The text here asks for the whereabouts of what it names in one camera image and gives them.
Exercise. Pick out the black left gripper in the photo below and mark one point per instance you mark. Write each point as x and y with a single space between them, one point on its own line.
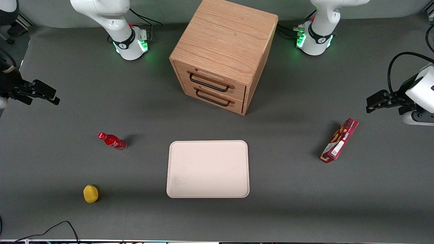
401 96

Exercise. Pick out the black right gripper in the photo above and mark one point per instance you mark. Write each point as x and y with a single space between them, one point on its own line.
9 84

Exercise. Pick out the red coke bottle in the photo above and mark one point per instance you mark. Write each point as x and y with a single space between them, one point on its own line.
112 141

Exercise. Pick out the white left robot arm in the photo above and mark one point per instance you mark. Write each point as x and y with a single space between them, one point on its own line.
322 20

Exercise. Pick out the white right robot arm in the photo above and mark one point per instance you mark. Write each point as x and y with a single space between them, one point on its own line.
101 13

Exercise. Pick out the beige rectangular tray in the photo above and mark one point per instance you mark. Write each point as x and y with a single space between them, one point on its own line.
208 169

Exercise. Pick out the red tartan cookie box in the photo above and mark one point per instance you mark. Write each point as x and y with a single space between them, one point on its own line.
340 140

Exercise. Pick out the yellow sponge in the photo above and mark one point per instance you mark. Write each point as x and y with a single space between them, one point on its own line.
90 194

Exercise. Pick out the wooden drawer front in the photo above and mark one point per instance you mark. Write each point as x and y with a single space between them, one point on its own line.
237 105
234 88

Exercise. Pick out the wooden two-drawer cabinet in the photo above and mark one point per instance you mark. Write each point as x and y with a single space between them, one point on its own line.
227 40

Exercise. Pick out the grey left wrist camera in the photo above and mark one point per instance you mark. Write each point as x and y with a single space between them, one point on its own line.
418 118

